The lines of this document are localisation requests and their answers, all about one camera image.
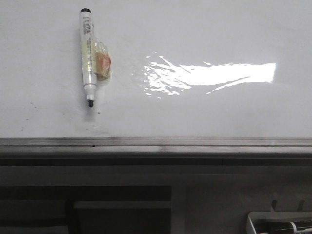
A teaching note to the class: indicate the white marker tray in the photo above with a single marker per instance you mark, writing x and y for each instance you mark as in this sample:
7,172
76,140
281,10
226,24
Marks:
259,217

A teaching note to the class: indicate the white whiteboard marker with tape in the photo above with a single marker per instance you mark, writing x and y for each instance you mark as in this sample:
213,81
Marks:
95,59

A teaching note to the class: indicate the black marker in tray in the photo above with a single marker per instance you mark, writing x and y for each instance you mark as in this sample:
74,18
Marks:
291,227

